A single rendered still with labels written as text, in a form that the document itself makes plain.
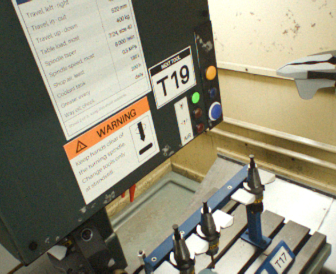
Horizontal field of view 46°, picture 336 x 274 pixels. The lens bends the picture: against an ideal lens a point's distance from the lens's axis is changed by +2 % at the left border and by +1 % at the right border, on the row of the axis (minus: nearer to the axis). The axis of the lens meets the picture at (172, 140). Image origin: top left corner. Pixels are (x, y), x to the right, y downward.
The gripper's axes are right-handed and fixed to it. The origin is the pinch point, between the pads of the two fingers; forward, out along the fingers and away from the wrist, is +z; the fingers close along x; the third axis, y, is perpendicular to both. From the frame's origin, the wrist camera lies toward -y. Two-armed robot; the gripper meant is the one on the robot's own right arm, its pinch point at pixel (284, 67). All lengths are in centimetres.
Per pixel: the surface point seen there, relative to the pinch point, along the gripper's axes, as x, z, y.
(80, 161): -25.0, 27.6, 1.0
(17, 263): 4, 84, 63
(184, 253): -2, 25, 47
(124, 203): 80, 85, 107
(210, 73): -0.6, 12.6, -0.1
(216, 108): -0.3, 12.4, 7.1
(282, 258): 25, 3, 78
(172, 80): -7.6, 17.5, -2.6
